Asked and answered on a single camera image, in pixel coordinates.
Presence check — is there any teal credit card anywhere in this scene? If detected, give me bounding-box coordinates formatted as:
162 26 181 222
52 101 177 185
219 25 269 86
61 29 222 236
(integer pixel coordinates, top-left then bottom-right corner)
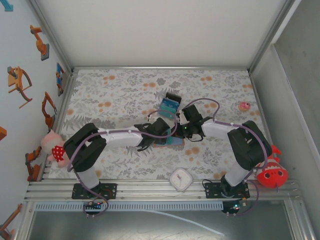
160 104 176 118
166 128 176 146

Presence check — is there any pink leather card holder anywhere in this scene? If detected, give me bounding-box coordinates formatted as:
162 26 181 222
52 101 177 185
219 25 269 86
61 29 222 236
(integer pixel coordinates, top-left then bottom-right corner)
152 136 185 149

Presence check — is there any blue and black card stack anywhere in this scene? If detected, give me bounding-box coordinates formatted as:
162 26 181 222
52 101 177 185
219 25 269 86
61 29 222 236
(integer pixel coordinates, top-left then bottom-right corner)
159 91 183 120

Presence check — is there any blue credit card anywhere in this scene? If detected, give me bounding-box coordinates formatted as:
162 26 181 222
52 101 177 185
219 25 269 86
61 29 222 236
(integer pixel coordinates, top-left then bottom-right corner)
161 97 180 106

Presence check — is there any white square clock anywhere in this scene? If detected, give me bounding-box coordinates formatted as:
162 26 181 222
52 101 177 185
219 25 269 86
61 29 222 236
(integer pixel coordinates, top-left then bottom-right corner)
169 167 194 193

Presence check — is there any floral table mat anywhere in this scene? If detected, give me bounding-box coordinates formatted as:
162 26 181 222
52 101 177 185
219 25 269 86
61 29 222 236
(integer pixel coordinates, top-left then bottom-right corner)
47 68 272 181

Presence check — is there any right small circuit board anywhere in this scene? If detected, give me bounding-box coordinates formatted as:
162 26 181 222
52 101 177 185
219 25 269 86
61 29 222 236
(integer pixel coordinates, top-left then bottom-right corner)
231 199 247 210

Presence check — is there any small circuit board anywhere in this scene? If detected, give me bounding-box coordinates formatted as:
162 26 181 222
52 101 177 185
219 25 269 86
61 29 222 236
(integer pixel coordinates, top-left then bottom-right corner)
83 201 102 211
231 199 247 210

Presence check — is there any red plush fish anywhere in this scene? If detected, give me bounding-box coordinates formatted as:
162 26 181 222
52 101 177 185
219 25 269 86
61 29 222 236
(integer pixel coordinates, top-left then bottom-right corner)
256 144 288 190

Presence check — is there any left small circuit board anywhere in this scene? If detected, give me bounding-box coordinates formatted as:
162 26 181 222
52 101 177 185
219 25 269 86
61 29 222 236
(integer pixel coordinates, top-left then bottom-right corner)
83 201 102 211

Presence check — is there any pink plush pig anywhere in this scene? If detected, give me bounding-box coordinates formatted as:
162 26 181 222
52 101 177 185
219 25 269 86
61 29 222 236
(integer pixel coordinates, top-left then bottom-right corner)
41 131 70 168

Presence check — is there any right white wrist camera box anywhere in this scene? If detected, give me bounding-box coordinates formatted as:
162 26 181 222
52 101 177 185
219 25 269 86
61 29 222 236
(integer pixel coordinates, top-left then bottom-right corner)
177 109 190 125

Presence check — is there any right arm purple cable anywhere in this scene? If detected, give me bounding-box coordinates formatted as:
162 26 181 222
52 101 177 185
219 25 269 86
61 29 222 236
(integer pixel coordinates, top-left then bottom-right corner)
182 98 273 217

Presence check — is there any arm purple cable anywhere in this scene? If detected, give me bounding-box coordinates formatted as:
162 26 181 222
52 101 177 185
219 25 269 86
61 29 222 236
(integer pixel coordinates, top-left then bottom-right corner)
182 98 273 217
67 111 179 218

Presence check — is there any aluminium frame bar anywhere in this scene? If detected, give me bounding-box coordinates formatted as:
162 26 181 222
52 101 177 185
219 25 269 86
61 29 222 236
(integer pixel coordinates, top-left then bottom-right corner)
71 66 251 75
248 0 298 73
29 0 75 73
39 72 79 182

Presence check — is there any wide aluminium base rail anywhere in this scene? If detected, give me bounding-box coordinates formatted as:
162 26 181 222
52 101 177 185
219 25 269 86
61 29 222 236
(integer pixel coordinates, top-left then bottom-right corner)
23 178 302 202

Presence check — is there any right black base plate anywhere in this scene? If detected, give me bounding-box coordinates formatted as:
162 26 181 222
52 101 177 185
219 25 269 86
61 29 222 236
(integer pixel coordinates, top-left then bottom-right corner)
204 181 250 200

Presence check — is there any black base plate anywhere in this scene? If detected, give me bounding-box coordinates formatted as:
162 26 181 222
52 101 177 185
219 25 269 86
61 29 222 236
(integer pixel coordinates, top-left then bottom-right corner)
71 183 118 200
204 181 250 200

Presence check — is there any white slotted cable duct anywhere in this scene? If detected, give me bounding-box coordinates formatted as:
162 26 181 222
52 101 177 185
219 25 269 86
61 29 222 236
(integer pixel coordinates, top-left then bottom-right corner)
33 201 224 212

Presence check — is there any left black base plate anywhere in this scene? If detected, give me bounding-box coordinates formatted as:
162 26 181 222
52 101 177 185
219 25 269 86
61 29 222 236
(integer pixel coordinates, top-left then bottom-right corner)
71 183 118 200

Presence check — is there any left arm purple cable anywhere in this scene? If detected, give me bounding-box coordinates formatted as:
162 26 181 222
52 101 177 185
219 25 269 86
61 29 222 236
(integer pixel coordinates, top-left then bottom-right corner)
67 111 179 218

